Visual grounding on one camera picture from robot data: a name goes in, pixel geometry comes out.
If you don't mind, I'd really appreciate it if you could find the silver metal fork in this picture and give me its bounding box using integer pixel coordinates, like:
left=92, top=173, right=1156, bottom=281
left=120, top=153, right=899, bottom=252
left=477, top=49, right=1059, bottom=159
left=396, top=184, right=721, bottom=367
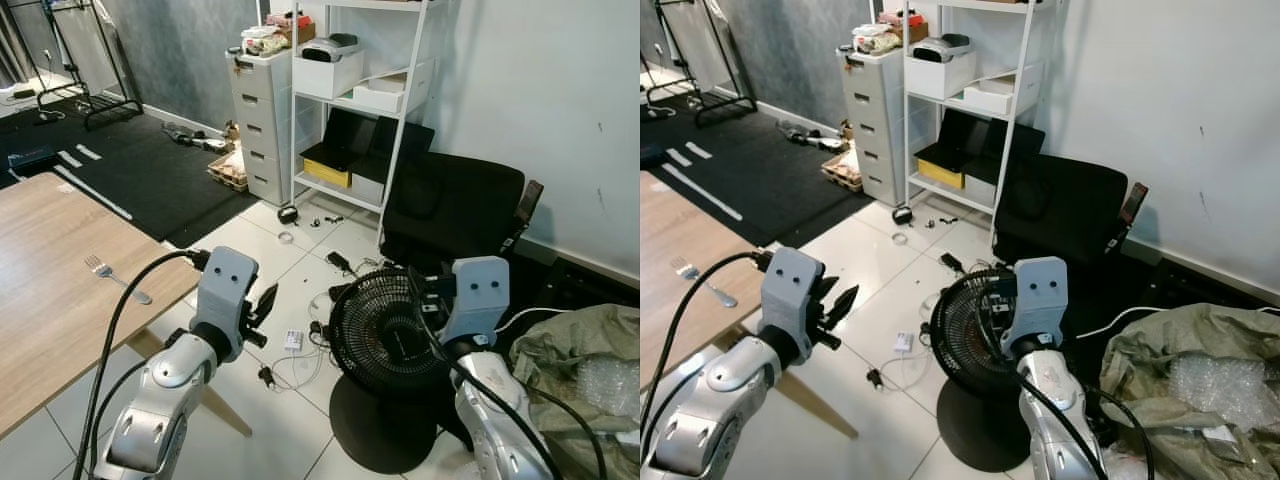
left=84, top=254, right=154, bottom=306
left=670, top=257, right=739, bottom=309

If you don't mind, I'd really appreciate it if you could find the black floor fan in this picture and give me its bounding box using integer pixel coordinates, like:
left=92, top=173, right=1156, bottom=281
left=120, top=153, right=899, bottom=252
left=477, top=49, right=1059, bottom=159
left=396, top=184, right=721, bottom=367
left=930, top=268, right=1023, bottom=473
left=328, top=268, right=453, bottom=476

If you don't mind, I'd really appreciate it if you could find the black office chair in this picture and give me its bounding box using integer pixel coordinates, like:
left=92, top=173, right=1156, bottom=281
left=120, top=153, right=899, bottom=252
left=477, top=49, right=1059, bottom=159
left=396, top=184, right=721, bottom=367
left=380, top=150, right=546, bottom=276
left=990, top=152, right=1149, bottom=271

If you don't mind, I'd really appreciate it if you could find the white metal shelf rack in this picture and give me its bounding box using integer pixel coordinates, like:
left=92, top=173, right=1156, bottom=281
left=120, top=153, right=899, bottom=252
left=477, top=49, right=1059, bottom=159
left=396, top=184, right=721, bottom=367
left=903, top=0, right=1061, bottom=246
left=290, top=0, right=446, bottom=246

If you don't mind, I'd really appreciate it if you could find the black and yellow case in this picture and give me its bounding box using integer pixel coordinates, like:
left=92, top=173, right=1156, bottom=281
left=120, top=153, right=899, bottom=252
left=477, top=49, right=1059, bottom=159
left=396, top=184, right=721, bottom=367
left=300, top=108, right=379, bottom=189
left=913, top=108, right=991, bottom=191

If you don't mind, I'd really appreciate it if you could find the green woven sack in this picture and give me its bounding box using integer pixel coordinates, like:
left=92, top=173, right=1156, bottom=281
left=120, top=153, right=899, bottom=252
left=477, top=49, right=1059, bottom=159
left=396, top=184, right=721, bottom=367
left=508, top=303, right=641, bottom=480
left=1100, top=303, right=1280, bottom=480

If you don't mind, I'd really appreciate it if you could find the black floor mat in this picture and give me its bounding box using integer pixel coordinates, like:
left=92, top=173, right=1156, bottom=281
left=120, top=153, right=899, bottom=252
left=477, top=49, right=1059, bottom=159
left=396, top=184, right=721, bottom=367
left=0, top=95, right=263, bottom=246
left=640, top=95, right=873, bottom=251

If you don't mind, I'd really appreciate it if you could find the black open case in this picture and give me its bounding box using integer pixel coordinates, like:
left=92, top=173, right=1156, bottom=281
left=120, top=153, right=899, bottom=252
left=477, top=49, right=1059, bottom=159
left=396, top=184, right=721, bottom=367
left=965, top=120, right=1046, bottom=186
left=350, top=118, right=437, bottom=211

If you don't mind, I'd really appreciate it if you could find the long white floor tape strip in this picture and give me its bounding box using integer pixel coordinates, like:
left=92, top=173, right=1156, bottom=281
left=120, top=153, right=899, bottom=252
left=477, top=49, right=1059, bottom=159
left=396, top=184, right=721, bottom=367
left=662, top=163, right=746, bottom=222
left=52, top=165, right=134, bottom=222

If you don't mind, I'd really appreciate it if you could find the black power tool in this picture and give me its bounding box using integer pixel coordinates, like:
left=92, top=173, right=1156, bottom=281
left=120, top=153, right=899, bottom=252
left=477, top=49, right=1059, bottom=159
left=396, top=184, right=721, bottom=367
left=163, top=122, right=229, bottom=153
left=778, top=120, right=843, bottom=151

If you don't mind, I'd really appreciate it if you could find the white plastic drawer cabinet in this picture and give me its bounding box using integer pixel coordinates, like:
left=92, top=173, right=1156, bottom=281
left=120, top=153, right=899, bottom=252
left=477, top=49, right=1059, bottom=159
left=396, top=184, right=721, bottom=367
left=228, top=48, right=296, bottom=206
left=838, top=48, right=909, bottom=206

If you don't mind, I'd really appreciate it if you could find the clear bubble wrap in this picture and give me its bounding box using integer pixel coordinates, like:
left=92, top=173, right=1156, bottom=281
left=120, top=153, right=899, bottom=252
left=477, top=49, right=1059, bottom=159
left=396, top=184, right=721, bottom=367
left=578, top=355, right=641, bottom=416
left=1170, top=352, right=1266, bottom=431

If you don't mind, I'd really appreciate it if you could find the black clothes rack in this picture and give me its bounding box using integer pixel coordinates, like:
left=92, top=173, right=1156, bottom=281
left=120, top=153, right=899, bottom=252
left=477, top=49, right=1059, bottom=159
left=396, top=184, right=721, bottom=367
left=5, top=0, right=144, bottom=131
left=645, top=0, right=758, bottom=128

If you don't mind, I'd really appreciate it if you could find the white storage box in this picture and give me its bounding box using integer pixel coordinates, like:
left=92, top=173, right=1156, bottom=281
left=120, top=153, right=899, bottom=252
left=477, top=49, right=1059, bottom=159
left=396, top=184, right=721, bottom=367
left=905, top=50, right=979, bottom=100
left=293, top=50, right=367, bottom=100

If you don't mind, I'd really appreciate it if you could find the grey black printer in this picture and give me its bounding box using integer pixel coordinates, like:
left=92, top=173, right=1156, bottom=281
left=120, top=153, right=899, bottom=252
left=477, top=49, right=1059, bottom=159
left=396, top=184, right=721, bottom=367
left=912, top=33, right=976, bottom=63
left=300, top=33, right=366, bottom=63

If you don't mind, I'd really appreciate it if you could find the pile of packaged goods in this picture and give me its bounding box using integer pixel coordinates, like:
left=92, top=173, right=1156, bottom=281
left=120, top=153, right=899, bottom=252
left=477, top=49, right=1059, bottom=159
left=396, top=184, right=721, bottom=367
left=240, top=22, right=293, bottom=57
left=852, top=22, right=906, bottom=56

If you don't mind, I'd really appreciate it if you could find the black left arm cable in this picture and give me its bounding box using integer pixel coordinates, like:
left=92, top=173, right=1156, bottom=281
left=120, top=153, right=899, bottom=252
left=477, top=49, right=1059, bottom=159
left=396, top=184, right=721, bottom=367
left=640, top=250, right=774, bottom=441
left=72, top=248, right=213, bottom=480

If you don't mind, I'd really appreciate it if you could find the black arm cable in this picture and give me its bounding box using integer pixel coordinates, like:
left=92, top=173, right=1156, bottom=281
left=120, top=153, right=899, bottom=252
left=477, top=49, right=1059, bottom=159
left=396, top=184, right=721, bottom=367
left=72, top=248, right=213, bottom=480
left=415, top=300, right=611, bottom=480
left=640, top=250, right=774, bottom=441
left=980, top=300, right=1156, bottom=480

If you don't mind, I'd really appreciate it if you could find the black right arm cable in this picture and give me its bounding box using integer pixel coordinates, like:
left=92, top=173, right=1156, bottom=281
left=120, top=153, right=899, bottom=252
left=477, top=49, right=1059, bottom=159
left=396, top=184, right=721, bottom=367
left=415, top=300, right=611, bottom=480
left=980, top=300, right=1156, bottom=480

